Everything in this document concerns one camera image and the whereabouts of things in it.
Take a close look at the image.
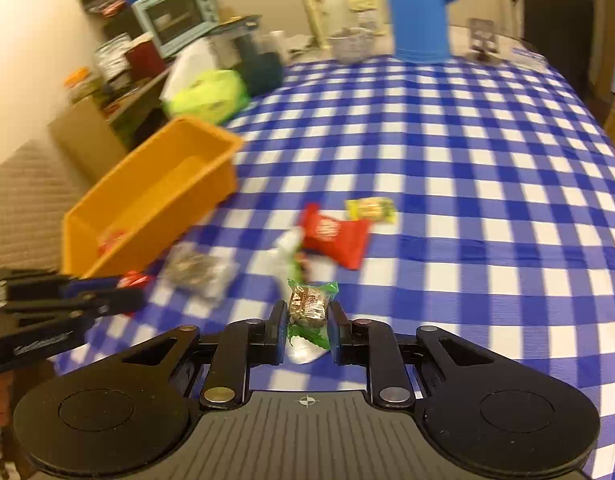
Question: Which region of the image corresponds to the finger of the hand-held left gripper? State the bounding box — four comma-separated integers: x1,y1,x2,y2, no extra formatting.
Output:
2,289,148,327
0,269,126,306

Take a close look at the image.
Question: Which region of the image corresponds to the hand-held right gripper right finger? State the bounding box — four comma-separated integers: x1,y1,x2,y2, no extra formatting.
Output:
329,304,498,408

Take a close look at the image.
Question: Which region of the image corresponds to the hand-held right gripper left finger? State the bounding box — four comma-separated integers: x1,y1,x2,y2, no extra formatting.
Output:
112,301,291,409

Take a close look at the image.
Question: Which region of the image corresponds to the small red candy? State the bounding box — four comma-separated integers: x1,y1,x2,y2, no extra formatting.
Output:
118,271,156,291

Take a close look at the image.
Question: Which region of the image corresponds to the green brown snack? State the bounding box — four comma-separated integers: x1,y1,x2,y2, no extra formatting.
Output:
286,280,339,352

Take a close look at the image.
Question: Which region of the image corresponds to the red square snack packet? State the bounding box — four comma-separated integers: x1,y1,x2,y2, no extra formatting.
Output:
98,230,132,257

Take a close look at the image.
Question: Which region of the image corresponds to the dark grey snack packet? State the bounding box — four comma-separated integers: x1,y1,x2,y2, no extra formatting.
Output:
162,247,238,307

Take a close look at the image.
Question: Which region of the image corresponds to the white green foil packet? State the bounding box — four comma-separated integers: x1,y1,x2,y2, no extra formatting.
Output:
272,225,324,365

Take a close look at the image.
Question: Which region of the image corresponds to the red pillow snack packet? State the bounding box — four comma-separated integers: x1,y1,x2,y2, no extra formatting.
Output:
300,203,371,271

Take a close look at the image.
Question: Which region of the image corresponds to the orange plastic tray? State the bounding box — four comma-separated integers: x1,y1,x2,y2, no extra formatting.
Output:
62,116,244,278

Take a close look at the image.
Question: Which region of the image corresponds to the yellow green candy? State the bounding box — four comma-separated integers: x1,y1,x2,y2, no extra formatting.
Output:
345,197,397,224

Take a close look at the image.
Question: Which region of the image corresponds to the wooden chair with quilted cushion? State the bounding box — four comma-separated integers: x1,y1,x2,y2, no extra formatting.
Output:
0,140,91,272

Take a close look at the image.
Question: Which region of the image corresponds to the wooden sideboard cabinet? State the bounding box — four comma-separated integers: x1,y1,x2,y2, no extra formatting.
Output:
50,15,263,173

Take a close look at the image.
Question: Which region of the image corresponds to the green tissue pack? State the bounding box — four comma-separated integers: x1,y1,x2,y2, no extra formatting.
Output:
160,50,251,126

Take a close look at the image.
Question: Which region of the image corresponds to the white printed packet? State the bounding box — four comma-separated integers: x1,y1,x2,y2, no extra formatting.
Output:
95,35,133,81

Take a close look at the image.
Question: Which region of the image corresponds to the blue white checkered tablecloth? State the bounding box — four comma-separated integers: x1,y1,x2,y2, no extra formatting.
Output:
52,52,615,480

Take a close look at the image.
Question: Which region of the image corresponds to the dark red box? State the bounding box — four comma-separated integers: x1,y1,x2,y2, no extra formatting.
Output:
125,35,168,81

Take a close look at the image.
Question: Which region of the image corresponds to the light blue toaster oven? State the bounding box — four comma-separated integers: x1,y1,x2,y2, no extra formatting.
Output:
132,0,222,58

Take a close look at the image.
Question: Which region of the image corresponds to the patterned ceramic cup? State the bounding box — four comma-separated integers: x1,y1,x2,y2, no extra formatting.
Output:
330,27,377,64

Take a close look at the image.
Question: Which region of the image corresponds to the blue thermos jug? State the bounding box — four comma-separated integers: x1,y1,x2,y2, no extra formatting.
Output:
380,0,463,63

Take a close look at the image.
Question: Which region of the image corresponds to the clear plastic package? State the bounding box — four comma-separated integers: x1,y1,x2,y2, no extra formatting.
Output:
510,45,548,70

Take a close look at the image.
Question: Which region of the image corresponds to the black cabinet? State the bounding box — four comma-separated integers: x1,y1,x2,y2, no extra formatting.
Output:
520,0,597,101

